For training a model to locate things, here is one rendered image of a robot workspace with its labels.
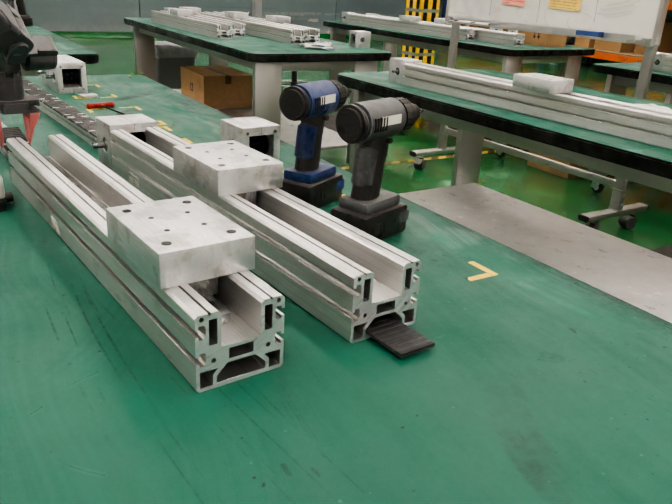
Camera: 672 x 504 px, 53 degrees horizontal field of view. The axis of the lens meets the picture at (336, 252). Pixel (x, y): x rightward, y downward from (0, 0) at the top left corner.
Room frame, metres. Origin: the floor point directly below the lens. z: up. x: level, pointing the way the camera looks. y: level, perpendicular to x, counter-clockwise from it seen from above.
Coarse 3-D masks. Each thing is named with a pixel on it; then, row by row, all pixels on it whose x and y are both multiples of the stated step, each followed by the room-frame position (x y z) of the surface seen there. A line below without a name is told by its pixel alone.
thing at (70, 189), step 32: (32, 160) 1.06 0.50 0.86; (64, 160) 1.16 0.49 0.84; (96, 160) 1.09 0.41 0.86; (32, 192) 1.06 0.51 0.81; (64, 192) 0.91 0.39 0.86; (96, 192) 1.02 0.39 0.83; (128, 192) 0.93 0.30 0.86; (64, 224) 0.92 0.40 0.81; (96, 224) 0.79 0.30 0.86; (96, 256) 0.81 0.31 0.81; (128, 288) 0.73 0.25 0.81; (192, 288) 0.63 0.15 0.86; (224, 288) 0.67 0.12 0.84; (256, 288) 0.63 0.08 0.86; (160, 320) 0.63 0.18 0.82; (192, 320) 0.56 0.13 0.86; (224, 320) 0.62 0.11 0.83; (256, 320) 0.61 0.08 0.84; (192, 352) 0.57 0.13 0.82; (224, 352) 0.58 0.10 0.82; (256, 352) 0.60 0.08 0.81; (192, 384) 0.57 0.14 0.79; (224, 384) 0.58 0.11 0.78
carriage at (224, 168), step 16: (192, 144) 1.07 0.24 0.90; (208, 144) 1.08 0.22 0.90; (224, 144) 1.08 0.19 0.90; (240, 144) 1.09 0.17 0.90; (176, 160) 1.04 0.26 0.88; (192, 160) 0.99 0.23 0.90; (208, 160) 0.98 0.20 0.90; (224, 160) 0.98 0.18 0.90; (240, 160) 0.99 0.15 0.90; (256, 160) 0.99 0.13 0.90; (272, 160) 1.00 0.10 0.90; (192, 176) 1.00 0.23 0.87; (208, 176) 0.95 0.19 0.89; (224, 176) 0.93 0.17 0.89; (240, 176) 0.95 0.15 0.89; (256, 176) 0.97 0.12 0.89; (272, 176) 0.98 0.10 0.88; (224, 192) 0.93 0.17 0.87; (240, 192) 0.95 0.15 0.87
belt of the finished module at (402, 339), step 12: (372, 324) 0.71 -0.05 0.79; (384, 324) 0.71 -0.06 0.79; (396, 324) 0.71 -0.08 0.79; (372, 336) 0.68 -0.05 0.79; (384, 336) 0.68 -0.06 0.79; (396, 336) 0.68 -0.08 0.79; (408, 336) 0.68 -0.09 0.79; (420, 336) 0.69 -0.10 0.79; (396, 348) 0.65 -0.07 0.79; (408, 348) 0.66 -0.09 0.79; (420, 348) 0.66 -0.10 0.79
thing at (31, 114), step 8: (8, 104) 1.35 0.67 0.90; (16, 104) 1.36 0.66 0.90; (24, 104) 1.37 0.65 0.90; (8, 112) 1.35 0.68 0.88; (16, 112) 1.36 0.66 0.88; (24, 112) 1.37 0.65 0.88; (32, 112) 1.38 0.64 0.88; (24, 120) 1.41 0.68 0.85; (32, 120) 1.38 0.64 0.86; (32, 128) 1.38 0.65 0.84; (32, 136) 1.39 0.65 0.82
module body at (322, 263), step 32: (160, 128) 1.35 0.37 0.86; (128, 160) 1.24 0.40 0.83; (160, 160) 1.11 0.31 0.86; (160, 192) 1.11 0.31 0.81; (192, 192) 1.01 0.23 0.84; (256, 192) 0.99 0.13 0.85; (256, 224) 0.85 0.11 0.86; (288, 224) 0.83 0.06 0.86; (320, 224) 0.85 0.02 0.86; (256, 256) 0.85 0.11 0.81; (288, 256) 0.78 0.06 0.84; (320, 256) 0.73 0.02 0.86; (352, 256) 0.80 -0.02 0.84; (384, 256) 0.75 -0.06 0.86; (288, 288) 0.78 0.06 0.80; (320, 288) 0.73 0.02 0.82; (352, 288) 0.69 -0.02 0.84; (384, 288) 0.73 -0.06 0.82; (416, 288) 0.73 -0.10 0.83; (320, 320) 0.72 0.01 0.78; (352, 320) 0.68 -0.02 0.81
